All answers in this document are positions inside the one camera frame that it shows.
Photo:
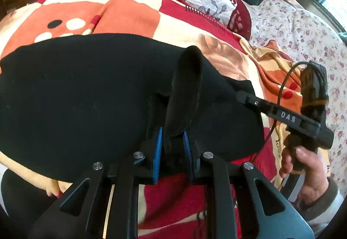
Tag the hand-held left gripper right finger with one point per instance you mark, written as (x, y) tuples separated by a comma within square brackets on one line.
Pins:
[(187, 155)]

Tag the person's right forearm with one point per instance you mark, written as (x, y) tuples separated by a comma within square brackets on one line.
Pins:
[(325, 203)]

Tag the person's black-clad leg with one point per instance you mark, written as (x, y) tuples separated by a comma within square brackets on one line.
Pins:
[(21, 206)]

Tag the white floral bedsheet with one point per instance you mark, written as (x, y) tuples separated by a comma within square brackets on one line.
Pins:
[(303, 38)]

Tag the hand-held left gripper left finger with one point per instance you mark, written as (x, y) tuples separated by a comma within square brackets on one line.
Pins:
[(157, 155)]

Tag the red orange cream printed blanket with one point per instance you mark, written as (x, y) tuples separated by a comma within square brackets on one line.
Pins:
[(127, 14)]

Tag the person's right hand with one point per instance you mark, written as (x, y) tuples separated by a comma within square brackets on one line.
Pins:
[(309, 171)]

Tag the black knit pants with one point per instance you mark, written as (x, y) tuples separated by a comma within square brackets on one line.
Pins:
[(81, 92)]

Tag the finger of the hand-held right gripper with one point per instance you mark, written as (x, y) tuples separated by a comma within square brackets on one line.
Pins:
[(271, 109)]

